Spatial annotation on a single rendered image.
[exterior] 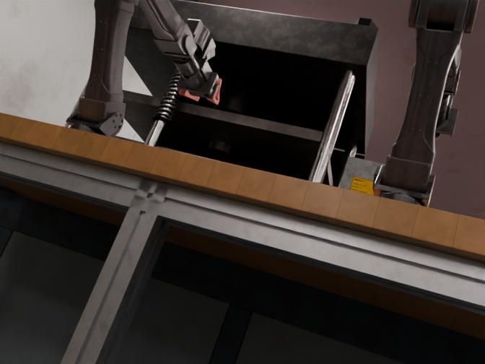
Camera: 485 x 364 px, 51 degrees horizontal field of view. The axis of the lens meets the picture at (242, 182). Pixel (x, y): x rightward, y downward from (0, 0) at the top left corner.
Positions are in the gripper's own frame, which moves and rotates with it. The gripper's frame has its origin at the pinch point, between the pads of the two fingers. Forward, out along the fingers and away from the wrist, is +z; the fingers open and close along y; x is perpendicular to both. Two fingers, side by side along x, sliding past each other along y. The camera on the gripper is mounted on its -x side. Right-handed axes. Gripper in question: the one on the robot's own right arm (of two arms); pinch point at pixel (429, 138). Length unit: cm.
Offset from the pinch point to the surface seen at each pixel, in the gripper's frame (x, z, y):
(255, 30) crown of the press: -72, 57, 85
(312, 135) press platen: -34, 73, 50
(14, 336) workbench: 75, -10, 75
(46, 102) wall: -70, 166, 289
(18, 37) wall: -91, 116, 289
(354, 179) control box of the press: -21, 78, 28
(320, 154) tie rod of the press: -22, 64, 41
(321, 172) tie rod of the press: -15, 65, 39
